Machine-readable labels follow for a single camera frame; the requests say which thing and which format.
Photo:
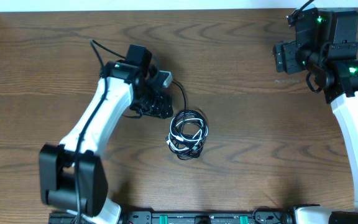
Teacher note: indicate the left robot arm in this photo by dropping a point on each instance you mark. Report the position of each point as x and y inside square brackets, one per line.
[72, 176]

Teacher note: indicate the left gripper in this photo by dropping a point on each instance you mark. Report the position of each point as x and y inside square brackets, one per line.
[161, 108]

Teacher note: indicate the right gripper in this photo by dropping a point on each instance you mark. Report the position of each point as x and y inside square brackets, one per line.
[284, 55]

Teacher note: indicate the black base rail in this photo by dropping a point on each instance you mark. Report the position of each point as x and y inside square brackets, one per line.
[259, 215]

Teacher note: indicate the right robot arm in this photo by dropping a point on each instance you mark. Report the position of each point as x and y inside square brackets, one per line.
[326, 48]

